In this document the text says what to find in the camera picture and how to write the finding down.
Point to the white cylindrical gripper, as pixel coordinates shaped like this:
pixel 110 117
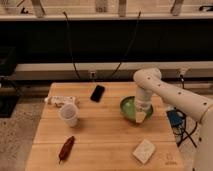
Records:
pixel 142 103

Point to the green ceramic bowl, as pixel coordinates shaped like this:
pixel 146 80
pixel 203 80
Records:
pixel 128 109

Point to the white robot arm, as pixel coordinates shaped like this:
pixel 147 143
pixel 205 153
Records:
pixel 199 108

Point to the white sponge block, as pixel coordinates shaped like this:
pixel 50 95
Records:
pixel 144 151

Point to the black smartphone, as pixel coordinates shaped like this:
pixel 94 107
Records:
pixel 97 93

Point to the white plastic cup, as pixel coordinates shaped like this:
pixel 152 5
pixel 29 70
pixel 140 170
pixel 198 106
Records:
pixel 69 114

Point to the brown sausage toy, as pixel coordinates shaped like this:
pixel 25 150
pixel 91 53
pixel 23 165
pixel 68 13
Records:
pixel 64 153

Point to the wall power outlet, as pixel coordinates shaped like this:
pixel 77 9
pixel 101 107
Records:
pixel 92 74

